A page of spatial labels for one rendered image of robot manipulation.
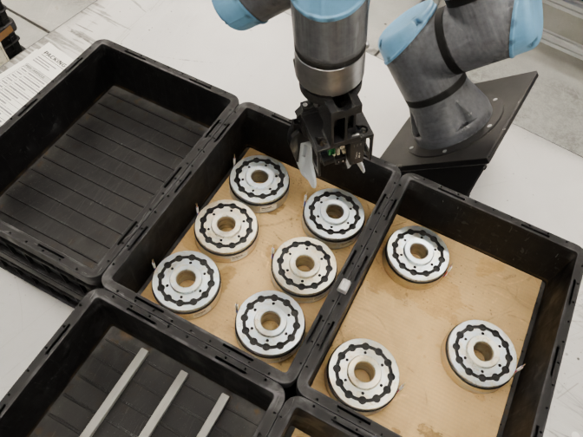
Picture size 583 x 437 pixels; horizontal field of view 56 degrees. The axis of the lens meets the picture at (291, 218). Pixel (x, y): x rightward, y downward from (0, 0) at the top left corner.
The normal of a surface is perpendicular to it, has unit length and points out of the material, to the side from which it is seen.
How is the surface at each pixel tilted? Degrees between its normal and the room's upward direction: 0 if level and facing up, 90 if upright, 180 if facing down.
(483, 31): 78
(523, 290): 0
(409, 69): 85
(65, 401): 0
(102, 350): 0
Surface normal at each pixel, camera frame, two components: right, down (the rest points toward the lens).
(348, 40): 0.43, 0.77
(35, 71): 0.07, -0.53
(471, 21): -0.65, 0.61
